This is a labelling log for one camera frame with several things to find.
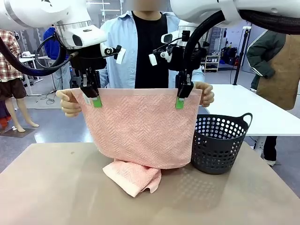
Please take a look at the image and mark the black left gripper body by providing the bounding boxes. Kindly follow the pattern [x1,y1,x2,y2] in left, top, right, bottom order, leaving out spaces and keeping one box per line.
[70,44,108,71]

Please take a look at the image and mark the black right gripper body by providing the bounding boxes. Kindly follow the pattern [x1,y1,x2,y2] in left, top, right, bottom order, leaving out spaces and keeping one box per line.
[167,44,203,72]

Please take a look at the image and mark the pink herringbone towel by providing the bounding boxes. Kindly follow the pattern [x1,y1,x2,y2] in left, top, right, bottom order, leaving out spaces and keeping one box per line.
[71,88,203,198]

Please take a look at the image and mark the person's left forearm blue sleeve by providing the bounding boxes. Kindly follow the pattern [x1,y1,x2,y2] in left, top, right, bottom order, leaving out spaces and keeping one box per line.
[191,67,205,83]

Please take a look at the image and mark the person's right forearm blue sleeve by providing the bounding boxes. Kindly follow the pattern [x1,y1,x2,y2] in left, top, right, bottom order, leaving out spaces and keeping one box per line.
[99,65,113,89]

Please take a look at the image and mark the person's left hand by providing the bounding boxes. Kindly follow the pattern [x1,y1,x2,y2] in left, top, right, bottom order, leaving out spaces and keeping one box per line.
[194,81,215,108]

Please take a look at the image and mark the person's right hand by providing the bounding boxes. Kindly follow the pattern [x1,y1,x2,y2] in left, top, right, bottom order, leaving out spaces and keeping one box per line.
[55,89,83,118]

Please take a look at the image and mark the person in light blue shirt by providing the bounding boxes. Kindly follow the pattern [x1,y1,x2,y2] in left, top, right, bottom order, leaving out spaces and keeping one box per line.
[99,0,206,89]

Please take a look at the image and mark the white storage shelf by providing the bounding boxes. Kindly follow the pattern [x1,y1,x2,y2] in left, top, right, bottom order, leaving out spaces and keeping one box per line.
[203,55,221,73]

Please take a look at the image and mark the person in blue jacket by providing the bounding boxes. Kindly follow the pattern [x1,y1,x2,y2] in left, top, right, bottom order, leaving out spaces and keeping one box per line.
[43,27,71,91]

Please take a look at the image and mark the black storage crates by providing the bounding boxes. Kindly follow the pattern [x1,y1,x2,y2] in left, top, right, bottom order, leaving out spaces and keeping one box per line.
[220,46,240,66]

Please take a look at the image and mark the white background desk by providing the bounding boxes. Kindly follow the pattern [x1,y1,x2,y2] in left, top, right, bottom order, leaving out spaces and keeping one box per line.
[18,55,59,96]

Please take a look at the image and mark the white table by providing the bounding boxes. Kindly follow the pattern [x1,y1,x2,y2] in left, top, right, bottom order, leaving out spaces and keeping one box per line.
[203,83,300,155]

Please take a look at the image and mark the black tripod stand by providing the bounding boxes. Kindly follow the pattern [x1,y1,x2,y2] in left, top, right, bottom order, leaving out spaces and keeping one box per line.
[232,25,253,86]

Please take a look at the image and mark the dark grey perforated basket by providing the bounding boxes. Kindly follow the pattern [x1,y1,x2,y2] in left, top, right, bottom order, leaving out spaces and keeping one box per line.
[191,112,253,175]

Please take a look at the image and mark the mannequin with plaid shirt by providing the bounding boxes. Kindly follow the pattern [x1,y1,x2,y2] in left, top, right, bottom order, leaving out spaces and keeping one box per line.
[0,29,40,133]

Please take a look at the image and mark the brown mannequin floor mat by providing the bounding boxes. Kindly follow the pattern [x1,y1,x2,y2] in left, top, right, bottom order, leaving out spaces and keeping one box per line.
[0,127,36,139]

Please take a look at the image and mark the person with brown apron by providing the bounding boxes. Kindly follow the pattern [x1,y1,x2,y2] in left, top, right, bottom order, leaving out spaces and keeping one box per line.
[246,29,300,167]

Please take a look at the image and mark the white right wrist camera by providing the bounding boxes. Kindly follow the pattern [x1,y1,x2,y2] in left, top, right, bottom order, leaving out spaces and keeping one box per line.
[149,45,174,66]

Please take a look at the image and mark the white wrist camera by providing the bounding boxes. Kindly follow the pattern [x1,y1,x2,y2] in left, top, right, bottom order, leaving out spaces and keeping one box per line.
[100,45,127,65]
[149,45,174,66]

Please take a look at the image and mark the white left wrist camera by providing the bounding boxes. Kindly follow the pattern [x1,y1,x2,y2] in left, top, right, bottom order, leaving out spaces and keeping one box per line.
[100,45,127,65]

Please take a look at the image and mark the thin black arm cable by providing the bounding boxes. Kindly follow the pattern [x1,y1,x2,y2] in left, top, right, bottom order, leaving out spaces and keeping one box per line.
[35,35,59,71]

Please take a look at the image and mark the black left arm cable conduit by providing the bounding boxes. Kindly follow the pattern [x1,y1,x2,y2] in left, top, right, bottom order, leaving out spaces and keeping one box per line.
[0,37,71,77]

